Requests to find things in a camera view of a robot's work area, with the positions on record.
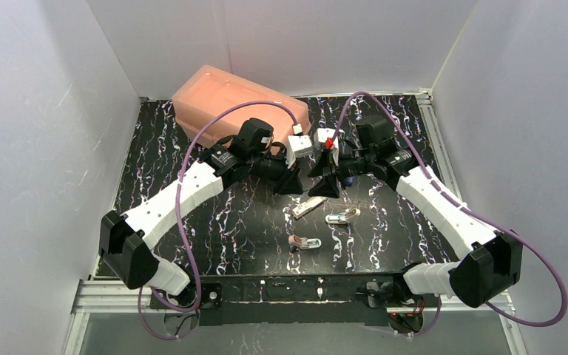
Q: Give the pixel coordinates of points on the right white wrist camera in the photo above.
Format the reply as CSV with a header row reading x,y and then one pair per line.
x,y
324,139

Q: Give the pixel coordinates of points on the white mini stapler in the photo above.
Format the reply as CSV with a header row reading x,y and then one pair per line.
x,y
342,218

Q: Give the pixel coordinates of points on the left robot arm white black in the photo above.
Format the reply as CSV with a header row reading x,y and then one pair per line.
x,y
127,240

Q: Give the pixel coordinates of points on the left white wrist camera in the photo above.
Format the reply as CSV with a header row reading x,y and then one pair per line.
x,y
297,145

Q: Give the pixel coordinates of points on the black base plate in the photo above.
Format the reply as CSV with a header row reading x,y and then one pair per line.
x,y
378,298

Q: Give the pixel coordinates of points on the pink mini stapler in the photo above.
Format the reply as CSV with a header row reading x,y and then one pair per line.
x,y
303,243

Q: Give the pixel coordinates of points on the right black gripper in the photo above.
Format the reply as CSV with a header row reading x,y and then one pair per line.
x,y
333,173

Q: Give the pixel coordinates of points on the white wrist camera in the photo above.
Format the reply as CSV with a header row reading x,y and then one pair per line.
x,y
324,139
297,145

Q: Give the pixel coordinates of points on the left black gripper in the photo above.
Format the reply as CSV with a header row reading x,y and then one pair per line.
x,y
285,177

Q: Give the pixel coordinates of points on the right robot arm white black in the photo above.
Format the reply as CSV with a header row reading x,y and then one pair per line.
x,y
489,259

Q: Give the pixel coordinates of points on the pink translucent plastic box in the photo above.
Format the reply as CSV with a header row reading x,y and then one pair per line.
x,y
211,91

